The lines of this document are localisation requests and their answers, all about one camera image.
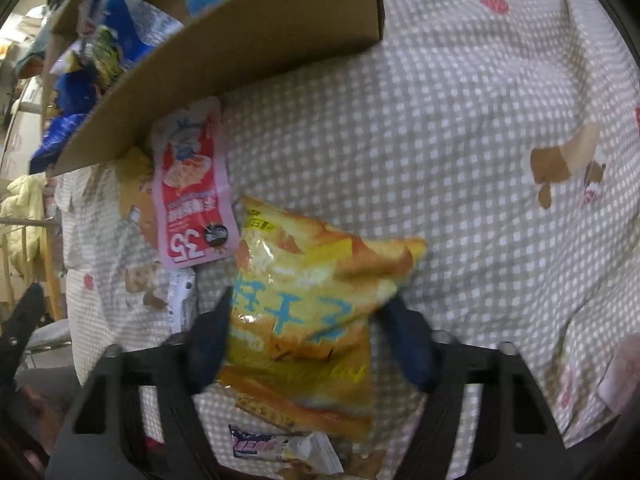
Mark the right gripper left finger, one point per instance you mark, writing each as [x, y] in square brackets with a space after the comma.
[103, 435]

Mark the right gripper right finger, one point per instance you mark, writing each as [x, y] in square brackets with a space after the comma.
[516, 436]

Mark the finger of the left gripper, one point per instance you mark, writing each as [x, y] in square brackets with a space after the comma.
[17, 330]

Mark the yellow orange chip bag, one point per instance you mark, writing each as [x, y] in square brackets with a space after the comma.
[298, 350]

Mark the blue yellow chip bag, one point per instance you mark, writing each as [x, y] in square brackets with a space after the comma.
[74, 95]

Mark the person's left hand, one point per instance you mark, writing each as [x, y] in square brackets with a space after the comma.
[36, 416]

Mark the wooden chair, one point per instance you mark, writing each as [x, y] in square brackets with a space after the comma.
[27, 257]

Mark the small white snack bar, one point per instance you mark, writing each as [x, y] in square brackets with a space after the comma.
[182, 300]

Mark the small red candy packet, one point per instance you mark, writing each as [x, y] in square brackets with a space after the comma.
[315, 449]

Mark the brown yellow snack bag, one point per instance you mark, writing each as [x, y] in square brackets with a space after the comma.
[135, 174]

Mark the pink snack packet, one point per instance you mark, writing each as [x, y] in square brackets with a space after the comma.
[190, 190]

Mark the union jack snack bag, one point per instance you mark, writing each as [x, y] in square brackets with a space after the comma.
[115, 35]

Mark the brown cardboard box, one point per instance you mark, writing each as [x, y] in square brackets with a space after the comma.
[233, 43]

